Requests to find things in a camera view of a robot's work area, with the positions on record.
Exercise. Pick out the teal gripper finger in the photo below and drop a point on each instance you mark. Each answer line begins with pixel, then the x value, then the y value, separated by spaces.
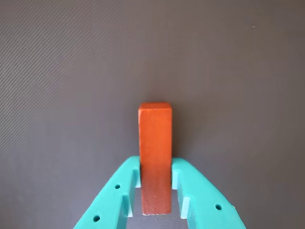
pixel 205 205
pixel 109 198

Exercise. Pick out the red wooden block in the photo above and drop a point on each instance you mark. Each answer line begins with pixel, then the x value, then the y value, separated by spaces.
pixel 155 143

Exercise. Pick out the dark grey mat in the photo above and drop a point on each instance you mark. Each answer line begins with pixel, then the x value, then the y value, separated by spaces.
pixel 71 71

